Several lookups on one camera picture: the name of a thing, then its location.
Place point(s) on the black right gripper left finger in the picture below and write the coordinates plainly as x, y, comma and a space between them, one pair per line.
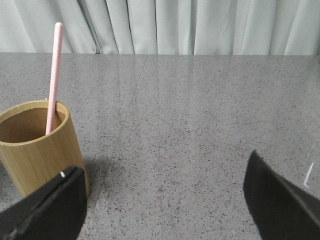
55, 211

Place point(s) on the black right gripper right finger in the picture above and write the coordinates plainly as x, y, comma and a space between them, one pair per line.
280, 209

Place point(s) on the pink chopstick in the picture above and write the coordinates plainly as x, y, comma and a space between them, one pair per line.
54, 77

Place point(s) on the bamboo cylindrical holder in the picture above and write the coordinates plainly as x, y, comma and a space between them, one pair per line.
29, 155

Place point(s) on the white curtain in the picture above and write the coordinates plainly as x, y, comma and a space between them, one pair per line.
163, 27

